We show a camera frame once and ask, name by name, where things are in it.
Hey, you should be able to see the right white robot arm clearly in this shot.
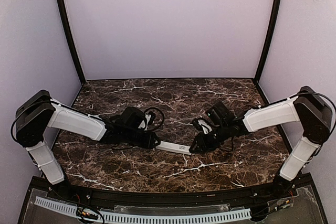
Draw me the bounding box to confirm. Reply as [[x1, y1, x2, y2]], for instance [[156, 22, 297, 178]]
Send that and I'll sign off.
[[189, 86, 335, 197]]

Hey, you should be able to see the left grey cable duct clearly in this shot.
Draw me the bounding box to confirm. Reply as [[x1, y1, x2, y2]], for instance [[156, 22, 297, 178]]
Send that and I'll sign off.
[[34, 196, 105, 223]]

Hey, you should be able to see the left black frame post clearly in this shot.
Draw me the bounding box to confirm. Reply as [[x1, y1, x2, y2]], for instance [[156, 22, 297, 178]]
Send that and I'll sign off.
[[57, 0, 86, 85]]

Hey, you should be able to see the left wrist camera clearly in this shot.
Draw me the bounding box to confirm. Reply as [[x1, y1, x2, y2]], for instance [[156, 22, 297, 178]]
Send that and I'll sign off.
[[139, 111, 156, 130]]

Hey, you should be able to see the right black camera cable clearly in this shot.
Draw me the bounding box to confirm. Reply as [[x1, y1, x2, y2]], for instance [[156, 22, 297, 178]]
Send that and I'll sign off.
[[296, 90, 336, 143]]

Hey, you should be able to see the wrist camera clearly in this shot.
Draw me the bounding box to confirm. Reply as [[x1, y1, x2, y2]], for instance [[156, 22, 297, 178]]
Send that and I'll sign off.
[[192, 118, 213, 134], [139, 111, 156, 130]]

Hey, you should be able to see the right grey cable duct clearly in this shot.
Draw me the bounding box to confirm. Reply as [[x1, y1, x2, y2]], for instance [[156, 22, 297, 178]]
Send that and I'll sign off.
[[101, 209, 251, 224]]

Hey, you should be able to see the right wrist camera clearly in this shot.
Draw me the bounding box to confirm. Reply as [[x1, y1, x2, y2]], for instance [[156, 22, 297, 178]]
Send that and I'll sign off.
[[192, 118, 213, 134]]

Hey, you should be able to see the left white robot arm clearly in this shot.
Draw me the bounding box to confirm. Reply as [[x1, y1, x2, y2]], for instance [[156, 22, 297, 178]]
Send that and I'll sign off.
[[10, 90, 161, 185]]

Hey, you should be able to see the black front rail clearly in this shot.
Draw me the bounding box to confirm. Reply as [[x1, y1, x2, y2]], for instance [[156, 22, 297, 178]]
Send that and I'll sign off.
[[31, 176, 297, 209]]

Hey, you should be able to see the black frame post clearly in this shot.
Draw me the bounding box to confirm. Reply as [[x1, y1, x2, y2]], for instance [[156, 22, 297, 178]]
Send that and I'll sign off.
[[254, 0, 281, 83], [57, 0, 86, 85]]

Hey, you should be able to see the grey cable duct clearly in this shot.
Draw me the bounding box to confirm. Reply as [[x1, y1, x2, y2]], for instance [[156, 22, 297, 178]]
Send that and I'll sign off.
[[34, 196, 105, 223], [101, 209, 251, 224]]

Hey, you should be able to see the white remote control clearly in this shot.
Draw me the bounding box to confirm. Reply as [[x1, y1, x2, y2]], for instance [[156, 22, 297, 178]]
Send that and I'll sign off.
[[155, 141, 191, 155]]

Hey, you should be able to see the right black frame post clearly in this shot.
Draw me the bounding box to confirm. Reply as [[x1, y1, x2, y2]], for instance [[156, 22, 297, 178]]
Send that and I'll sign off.
[[254, 0, 281, 83]]

